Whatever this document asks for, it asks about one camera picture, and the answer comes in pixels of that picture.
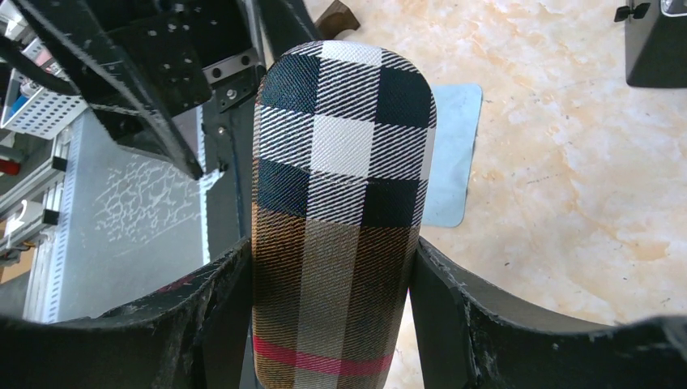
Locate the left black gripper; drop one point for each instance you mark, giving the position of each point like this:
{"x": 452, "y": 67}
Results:
{"x": 139, "y": 64}

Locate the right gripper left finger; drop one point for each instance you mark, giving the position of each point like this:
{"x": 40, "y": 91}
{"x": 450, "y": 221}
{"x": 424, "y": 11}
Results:
{"x": 191, "y": 333}

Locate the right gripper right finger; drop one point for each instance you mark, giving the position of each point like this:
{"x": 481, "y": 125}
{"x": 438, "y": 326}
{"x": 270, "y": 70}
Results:
{"x": 472, "y": 334}

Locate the plaid glasses case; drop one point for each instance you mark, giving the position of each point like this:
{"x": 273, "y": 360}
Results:
{"x": 343, "y": 144}

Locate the blue cleaning cloth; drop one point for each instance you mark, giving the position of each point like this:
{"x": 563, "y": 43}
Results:
{"x": 458, "y": 113}

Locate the white plastic basket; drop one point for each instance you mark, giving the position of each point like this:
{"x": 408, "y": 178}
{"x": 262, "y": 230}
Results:
{"x": 44, "y": 114}

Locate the small brown case insert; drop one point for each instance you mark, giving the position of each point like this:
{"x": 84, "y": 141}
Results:
{"x": 337, "y": 18}

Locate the dark triangular glasses case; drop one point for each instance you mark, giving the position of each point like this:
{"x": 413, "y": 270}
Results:
{"x": 655, "y": 44}

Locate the grey slotted cable duct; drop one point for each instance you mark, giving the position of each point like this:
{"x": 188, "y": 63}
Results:
{"x": 48, "y": 272}

